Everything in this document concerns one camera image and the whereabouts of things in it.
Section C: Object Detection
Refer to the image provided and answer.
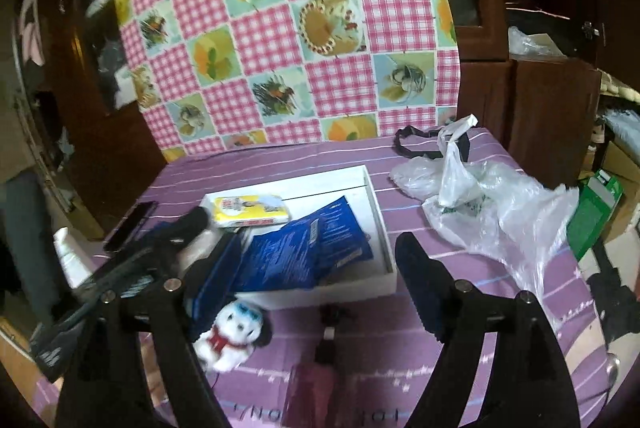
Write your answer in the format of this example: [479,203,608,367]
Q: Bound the white plush dog toy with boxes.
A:
[193,300,272,373]

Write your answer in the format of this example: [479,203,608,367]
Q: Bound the black smartphone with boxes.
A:
[103,200,158,255]

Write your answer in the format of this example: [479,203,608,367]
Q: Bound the pink checkered patchwork cloth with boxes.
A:
[115,0,461,161]

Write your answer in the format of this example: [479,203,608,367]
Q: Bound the purple pump bottle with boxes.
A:
[281,304,355,428]

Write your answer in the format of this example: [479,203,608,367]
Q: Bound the blue plastic pouch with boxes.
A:
[186,197,373,339]

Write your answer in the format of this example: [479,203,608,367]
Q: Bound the clear plastic bag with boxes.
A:
[390,115,579,300]

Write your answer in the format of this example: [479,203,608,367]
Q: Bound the white paper roll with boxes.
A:
[53,228,96,289]

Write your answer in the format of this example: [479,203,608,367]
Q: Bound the yellow tissue pack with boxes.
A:
[212,195,291,229]

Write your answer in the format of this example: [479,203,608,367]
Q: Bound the dark wooden cabinet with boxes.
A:
[449,0,639,188]

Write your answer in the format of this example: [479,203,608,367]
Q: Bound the white shallow cardboard box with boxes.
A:
[201,166,397,310]

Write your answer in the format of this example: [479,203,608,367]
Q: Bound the black hair band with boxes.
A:
[392,124,471,162]

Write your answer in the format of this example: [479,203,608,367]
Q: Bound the green cardboard box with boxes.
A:
[566,169,623,261]

